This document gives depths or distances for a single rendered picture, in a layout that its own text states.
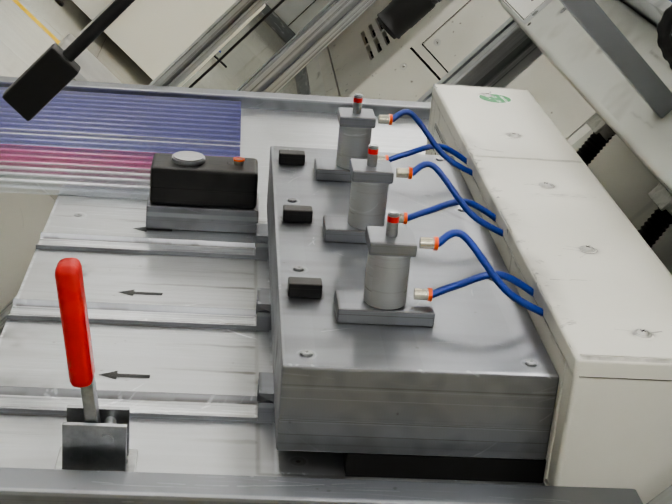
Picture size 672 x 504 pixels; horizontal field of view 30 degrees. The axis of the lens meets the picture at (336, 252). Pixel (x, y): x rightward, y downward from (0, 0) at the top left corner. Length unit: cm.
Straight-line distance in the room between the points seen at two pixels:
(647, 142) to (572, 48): 22
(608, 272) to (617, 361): 11
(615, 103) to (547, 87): 119
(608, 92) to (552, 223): 17
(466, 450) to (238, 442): 12
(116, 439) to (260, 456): 8
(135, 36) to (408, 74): 340
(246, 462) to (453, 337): 12
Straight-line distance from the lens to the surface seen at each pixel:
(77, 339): 58
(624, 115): 85
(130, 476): 60
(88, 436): 61
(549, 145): 91
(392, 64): 201
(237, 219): 90
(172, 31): 532
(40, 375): 71
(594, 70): 94
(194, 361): 72
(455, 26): 201
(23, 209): 210
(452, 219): 79
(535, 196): 79
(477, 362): 62
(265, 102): 121
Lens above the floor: 130
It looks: 12 degrees down
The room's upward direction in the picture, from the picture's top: 49 degrees clockwise
